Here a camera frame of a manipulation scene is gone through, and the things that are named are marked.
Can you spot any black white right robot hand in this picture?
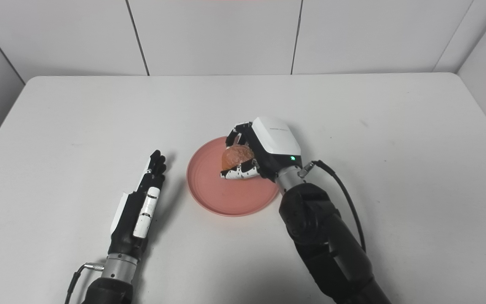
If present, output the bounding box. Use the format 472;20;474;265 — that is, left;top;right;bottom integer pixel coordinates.
220;117;302;183

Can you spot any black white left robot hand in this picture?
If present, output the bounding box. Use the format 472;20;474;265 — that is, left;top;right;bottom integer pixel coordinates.
109;150;167;257

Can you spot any orange cream puff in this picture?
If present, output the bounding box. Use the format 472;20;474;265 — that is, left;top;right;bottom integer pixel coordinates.
221;143;255;172

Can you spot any pink round plate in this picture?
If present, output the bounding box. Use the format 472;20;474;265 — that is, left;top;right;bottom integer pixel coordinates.
186;136;280;217

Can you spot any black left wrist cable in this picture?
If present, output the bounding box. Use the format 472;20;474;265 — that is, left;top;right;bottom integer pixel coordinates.
65;263;105;304

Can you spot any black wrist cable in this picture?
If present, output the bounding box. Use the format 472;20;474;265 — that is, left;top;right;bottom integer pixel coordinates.
297;160;367;254
65;263;105;304

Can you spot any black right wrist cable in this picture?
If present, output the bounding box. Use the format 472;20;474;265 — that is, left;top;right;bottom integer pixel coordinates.
297;160;367;254

